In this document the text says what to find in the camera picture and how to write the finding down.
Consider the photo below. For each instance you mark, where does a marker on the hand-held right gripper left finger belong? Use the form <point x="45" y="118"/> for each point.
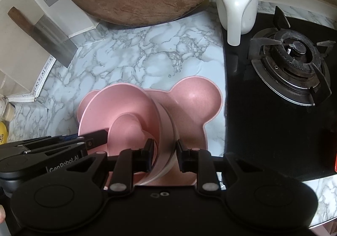
<point x="148" y="158"/>

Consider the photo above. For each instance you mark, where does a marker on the white insulated mug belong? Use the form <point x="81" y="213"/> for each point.
<point x="237" y="1"/>

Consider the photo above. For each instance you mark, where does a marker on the yellow patterned bowl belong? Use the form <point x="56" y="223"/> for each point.
<point x="2" y="133"/>

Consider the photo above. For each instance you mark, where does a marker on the pink bear-shaped plate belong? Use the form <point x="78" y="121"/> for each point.
<point x="194" y="104"/>

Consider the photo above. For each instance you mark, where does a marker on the pink heart-shaped dish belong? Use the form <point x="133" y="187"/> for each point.
<point x="126" y="130"/>

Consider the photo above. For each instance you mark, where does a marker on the gas burner grate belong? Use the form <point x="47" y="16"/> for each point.
<point x="292" y="51"/>

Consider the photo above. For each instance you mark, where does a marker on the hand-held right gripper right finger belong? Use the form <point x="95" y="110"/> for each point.
<point x="182" y="158"/>

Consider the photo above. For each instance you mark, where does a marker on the person's left hand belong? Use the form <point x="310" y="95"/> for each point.
<point x="1" y="214"/>

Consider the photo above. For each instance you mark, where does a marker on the music note edge tape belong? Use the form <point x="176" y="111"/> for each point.
<point x="42" y="75"/>

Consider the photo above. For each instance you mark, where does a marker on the red object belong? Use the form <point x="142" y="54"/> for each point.
<point x="335" y="162"/>

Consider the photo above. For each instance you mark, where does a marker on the pink round bowl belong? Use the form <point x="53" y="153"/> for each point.
<point x="118" y="109"/>

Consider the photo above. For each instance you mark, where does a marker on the white floral bowl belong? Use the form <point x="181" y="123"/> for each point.
<point x="5" y="109"/>

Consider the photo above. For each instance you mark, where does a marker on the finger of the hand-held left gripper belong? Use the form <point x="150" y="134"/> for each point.
<point x="97" y="144"/>
<point x="96" y="134"/>

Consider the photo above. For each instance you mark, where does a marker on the black gas stove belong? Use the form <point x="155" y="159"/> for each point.
<point x="263" y="125"/>

